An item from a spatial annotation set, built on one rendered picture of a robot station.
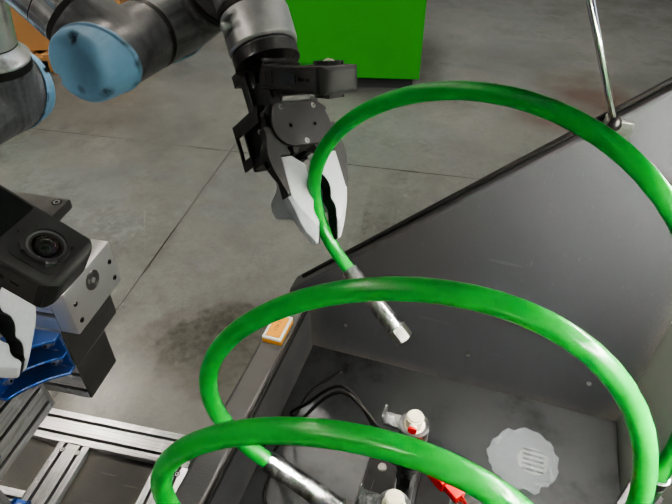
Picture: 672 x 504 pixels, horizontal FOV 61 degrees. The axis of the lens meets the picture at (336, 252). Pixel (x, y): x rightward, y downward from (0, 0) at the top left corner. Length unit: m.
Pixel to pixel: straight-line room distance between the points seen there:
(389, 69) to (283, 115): 3.32
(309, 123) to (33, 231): 0.32
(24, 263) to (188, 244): 2.27
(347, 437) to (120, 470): 1.42
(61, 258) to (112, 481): 1.34
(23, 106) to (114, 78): 0.44
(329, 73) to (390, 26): 3.28
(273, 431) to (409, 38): 3.60
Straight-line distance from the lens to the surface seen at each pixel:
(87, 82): 0.62
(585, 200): 0.74
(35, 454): 1.80
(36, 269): 0.36
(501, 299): 0.31
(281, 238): 2.58
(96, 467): 1.71
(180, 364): 2.13
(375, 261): 0.84
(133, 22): 0.64
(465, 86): 0.42
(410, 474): 0.60
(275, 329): 0.86
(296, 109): 0.60
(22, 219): 0.38
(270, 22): 0.62
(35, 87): 1.05
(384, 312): 0.60
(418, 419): 0.54
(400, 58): 3.86
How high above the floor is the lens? 1.59
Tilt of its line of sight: 40 degrees down
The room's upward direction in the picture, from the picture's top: straight up
